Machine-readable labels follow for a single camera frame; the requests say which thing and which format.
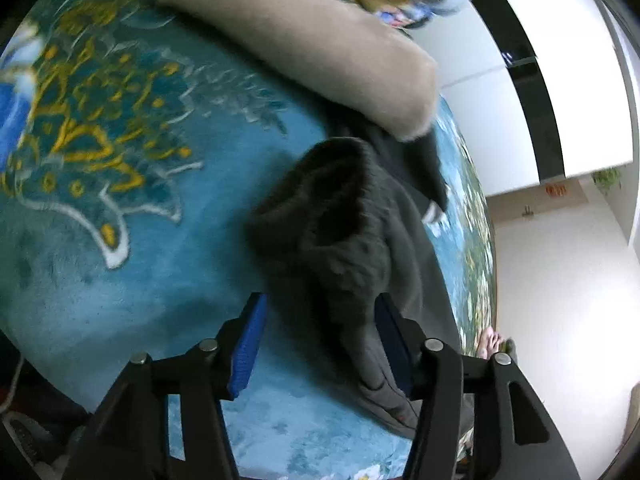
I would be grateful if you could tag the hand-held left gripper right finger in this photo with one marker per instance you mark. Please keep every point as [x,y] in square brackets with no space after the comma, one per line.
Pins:
[395,345]

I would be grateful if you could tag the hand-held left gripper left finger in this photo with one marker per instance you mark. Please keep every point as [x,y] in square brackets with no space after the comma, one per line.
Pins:
[247,350]

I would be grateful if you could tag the black sweatshirt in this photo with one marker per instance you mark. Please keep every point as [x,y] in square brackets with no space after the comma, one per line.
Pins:
[330,220]

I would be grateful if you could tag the person's foot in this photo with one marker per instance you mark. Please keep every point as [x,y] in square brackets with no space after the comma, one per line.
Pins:
[492,345]

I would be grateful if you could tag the blue patterned bed blanket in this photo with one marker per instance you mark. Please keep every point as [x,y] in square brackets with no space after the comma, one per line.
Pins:
[125,285]

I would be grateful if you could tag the white door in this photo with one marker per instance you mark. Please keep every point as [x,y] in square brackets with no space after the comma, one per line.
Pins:
[570,212]

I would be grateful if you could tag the red door sticker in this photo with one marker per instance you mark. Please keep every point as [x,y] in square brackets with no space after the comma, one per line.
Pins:
[556,191]

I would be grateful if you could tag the white floor device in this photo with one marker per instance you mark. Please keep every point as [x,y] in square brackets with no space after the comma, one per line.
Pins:
[25,435]

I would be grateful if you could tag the green plant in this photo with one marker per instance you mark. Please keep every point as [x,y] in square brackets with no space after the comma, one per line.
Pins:
[607,180]

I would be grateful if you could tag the beige fuzzy sweater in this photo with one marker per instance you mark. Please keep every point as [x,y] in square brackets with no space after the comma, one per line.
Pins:
[310,45]

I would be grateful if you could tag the white wardrobe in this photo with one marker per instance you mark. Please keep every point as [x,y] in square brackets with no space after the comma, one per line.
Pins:
[575,85]

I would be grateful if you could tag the folded colourful blanket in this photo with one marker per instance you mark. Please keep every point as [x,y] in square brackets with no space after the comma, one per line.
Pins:
[400,16]

